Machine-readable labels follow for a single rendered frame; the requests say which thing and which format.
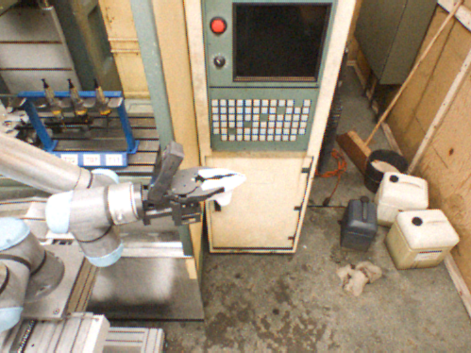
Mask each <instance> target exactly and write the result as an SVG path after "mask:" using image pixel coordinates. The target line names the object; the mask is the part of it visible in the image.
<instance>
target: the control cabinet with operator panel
mask: <svg viewBox="0 0 471 353"><path fill-rule="evenodd" d="M355 3H356V0H184V6H185V13H186V21H187V37H188V44H189V52H190V60H191V67H192V83H193V97H194V104H195V112H196V127H197V136H198V143H199V151H200V159H201V166H205V167H218V168H222V169H227V170H229V171H231V172H237V173H241V174H243V175H245V177H246V182H243V183H242V185H240V186H239V187H236V188H234V189H233V192H232V195H231V200H230V202H229V203H228V204H227V205H226V206H221V205H220V204H219V203H218V202H216V200H214V199H212V200H208V201H205V205H206V213H207V228H208V235H209V243H210V252H218V253H220V254H226V253H227V252H277V253H278V254H280V255H282V254H285V253H286V252H295V251H296V244H297V241H298V237H299V234H300V230H301V228H302V221H303V217H304V214H305V211H306V207H307V201H308V197H309V194H310V191H311V182H312V178H313V175H314V172H315V168H316V162H317V158H318V155H319V152H320V148H321V145H322V138H323V135H324V132H325V128H326V125H327V118H328V113H329V109H330V106H331V99H332V95H333V92H334V89H335V86H336V82H337V76H338V72H339V69H340V66H341V62H342V56H343V52H344V49H345V43H346V37H347V33H348V30H349V27H350V23H351V17H352V13H353V10H354V7H355Z"/></svg>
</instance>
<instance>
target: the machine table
mask: <svg viewBox="0 0 471 353"><path fill-rule="evenodd" d="M37 113H38V115H39V117H40V118H41V120H42V123H43V124H44V122H43V121H44V119H47V118H54V117H55V114H53V113H52V112H37ZM87 113H88V114H89V116H93V118H94V121H93V123H94V124H93V123H92V127H91V128H90V130H89V131H85V132H84V130H83V127H82V126H81V125H75V126H66V128H67V130H65V128H64V127H63V126H61V128H60V130H59V132H52V128H51V127H50V126H46V125H44V127H45V128H47V129H46V130H47V133H48V135H49V137H50V138H51V140H52V141H58V143H57V146H56V147H55V148H54V150H53V152H126V148H127V142H126V135H125V132H124V131H123V128H122V127H121V120H120V117H119V114H118V112H112V113H111V114H110V115H109V119H112V121H110V122H109V125H108V132H107V117H106V116H101V114H100V112H87ZM112 116H113V117H112ZM114 116H115V118H114ZM116 116H117V117H116ZM127 116H128V119H129V118H130V119H129V122H132V124H131V123H130V124H131V125H133V126H131V130H132V133H133V136H134V139H135V141H140V143H139V146H138V148H137V151H136V154H127V156H128V159H129V163H128V165H127V167H81V168H84V169H86V170H87V171H89V172H92V171H94V170H96V169H105V170H106V169H108V170H111V171H112V172H114V173H116V176H118V177H119V180H120V183H123V182H132V183H134V182H141V183H142V184H143V185H148V183H149V182H150V180H151V177H152V176H153V174H154V172H155V171H156V169H157V166H158V164H159V162H160V160H161V147H160V140H159V136H158V132H157V129H156V122H155V117H154V113H153V112H127ZM104 118H105V119H104ZM144 118H145V119H144ZM114 119H115V120H114ZM98 121H99V124H98ZM101 121H102V122H103V123H102V122H101ZM115 124H116V125H115ZM117 124H118V125H117ZM135 124H136V125H137V126H136V125H135ZM120 128H121V129H120ZM132 128H135V129H132ZM50 129H51V130H50ZM148 129H149V130H148ZM144 132H145V133H144ZM148 135H149V136H148ZM139 136H140V137H139ZM146 142H147V143H146ZM29 144H30V145H32V146H34V147H37V148H38V147H39V148H40V149H43V148H44V146H43V144H42V143H36V142H34V143H29ZM147 144H148V145H147ZM113 146H114V147H113ZM116 147H117V148H116ZM144 148H146V149H144ZM65 149H66V150H65ZM67 149H68V150H67ZM139 152H140V153H139ZM0 184H7V185H27V184H25V183H23V182H19V181H17V180H14V179H12V178H10V177H6V176H2V175H0Z"/></svg>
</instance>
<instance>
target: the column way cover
mask: <svg viewBox="0 0 471 353"><path fill-rule="evenodd" d="M65 40H66V38H65V37H64V34H63V32H62V27H61V25H60V22H59V19H58V15H57V14H56V11H55V8H54V7H50V8H40V7H13V8H11V9H10V10H8V12H7V13H4V14H3V15H2V16H1V17H0V74H1V75H2V77H3V79H4V81H5V82H6V83H7V85H8V89H9V90H10V92H11V93H19V92H44V89H43V82H42V79H43V78H45V82H46V83H47V85H48V86H50V88H52V91H53V92H69V82H68V81H67V79H68V78H71V79H72V80H71V82H72V83H73V85H74V86H75V87H76V90H77V91H78V92H83V91H82V87H81V84H80V82H79V80H78V77H77V76H76V69H75V66H74V63H73V61H72V57H71V54H70V52H69V50H68V48H67V43H66V41H65Z"/></svg>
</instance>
